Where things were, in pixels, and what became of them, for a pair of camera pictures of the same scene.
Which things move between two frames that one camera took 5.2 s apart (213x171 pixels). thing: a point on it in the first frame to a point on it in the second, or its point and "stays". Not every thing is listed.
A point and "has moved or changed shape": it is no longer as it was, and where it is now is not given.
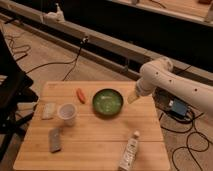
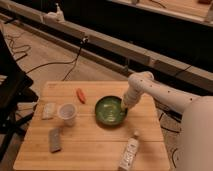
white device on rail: [54, 17] stays
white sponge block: [48, 110] stays
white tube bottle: [129, 156] stays
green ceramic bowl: [107, 101] has moved or changed shape
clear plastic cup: [67, 112] stays
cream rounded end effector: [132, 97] to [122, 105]
